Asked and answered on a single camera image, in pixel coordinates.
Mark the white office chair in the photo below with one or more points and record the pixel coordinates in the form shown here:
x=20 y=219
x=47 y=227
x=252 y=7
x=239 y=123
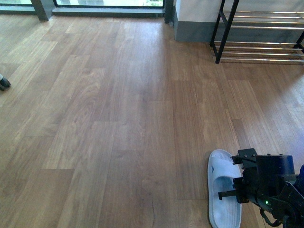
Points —
x=4 y=83

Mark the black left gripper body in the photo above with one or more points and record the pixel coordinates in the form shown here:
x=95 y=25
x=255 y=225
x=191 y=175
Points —
x=241 y=189

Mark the light blue slipper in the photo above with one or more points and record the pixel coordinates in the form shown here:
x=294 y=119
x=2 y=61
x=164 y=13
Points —
x=225 y=213

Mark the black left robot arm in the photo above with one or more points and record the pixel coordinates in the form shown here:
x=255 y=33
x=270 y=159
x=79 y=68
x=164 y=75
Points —
x=269 y=181

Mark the black metal shoe rack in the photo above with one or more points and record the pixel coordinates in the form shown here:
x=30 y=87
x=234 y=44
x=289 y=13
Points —
x=259 y=31

